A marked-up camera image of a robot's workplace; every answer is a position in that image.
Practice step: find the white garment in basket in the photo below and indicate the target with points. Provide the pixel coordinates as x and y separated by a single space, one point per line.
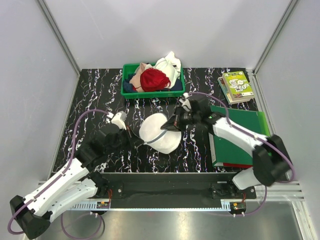
170 65

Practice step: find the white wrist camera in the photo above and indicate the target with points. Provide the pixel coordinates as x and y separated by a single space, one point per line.
118 119
185 102

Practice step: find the beige garment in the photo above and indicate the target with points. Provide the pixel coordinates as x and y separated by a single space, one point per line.
136 79

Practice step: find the green cover book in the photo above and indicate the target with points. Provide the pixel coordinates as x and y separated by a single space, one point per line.
238 86

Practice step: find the white mesh laundry bag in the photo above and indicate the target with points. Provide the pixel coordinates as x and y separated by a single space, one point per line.
161 140

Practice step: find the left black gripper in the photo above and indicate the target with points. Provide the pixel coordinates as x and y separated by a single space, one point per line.
133 140

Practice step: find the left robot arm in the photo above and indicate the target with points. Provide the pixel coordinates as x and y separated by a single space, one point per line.
36 211

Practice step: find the lower book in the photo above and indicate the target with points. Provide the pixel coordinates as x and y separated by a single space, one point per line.
226 95

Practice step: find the red garment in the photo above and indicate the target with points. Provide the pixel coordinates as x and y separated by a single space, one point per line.
152 80

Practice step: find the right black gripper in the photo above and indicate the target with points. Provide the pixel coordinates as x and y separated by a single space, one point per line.
172 124

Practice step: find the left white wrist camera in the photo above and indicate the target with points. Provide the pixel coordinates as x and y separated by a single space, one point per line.
118 119

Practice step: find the green ring binder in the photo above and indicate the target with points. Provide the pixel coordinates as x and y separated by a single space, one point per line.
227 154

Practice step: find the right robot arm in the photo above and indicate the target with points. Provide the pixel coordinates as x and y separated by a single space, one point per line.
270 159

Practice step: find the green plastic basket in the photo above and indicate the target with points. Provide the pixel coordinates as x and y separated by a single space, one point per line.
129 69

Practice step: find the dark blue garment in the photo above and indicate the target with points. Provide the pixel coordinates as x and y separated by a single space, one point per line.
129 88

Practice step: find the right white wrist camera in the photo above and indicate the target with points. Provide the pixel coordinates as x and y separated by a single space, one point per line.
185 102

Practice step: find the light green plastic folder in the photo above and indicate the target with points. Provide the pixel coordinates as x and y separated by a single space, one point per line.
263 127

